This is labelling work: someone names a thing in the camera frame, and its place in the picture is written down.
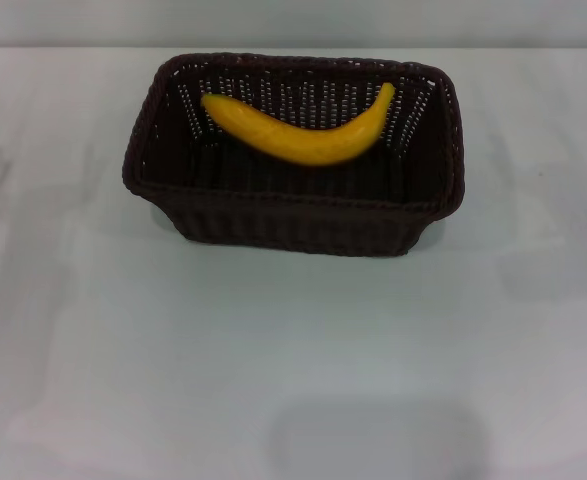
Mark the dark woven plastic basket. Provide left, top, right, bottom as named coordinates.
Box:
left=121, top=51, right=467, bottom=259

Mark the yellow banana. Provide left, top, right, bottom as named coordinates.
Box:
left=200, top=82, right=397, bottom=168

